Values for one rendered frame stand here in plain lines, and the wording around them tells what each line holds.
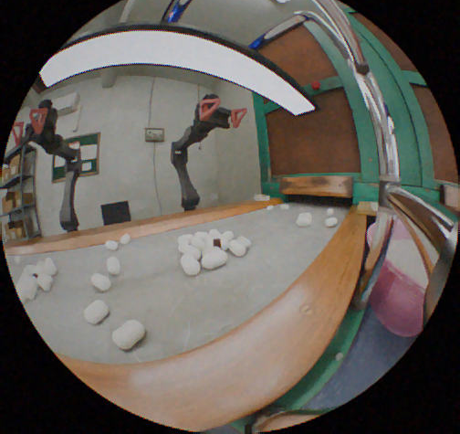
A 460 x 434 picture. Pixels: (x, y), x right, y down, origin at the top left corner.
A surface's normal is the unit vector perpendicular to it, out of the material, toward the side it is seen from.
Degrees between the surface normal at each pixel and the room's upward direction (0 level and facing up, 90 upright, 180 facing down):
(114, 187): 90
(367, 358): 0
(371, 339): 0
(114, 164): 90
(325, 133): 90
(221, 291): 0
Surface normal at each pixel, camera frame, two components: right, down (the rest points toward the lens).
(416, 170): -0.82, 0.15
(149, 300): -0.07, -0.98
